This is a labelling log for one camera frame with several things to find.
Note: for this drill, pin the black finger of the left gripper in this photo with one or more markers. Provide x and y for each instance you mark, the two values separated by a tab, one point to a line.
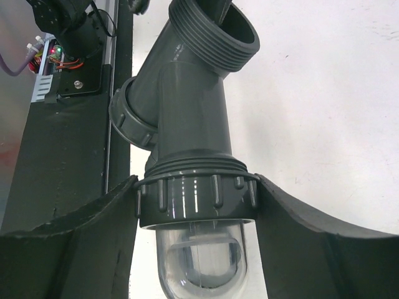
138	7

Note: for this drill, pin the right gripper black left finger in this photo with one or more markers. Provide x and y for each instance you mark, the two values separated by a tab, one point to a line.
86	253

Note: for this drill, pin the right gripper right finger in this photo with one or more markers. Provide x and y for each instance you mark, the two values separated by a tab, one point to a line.
306	253

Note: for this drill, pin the grey pipe tee fitting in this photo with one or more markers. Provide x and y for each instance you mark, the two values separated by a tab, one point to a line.
175	108

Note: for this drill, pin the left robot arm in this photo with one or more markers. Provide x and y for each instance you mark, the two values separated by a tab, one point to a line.
73	23

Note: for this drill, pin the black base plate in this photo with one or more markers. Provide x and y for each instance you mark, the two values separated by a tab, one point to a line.
70	154

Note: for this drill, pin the left white cable duct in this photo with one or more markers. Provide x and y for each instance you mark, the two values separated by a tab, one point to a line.
42	87

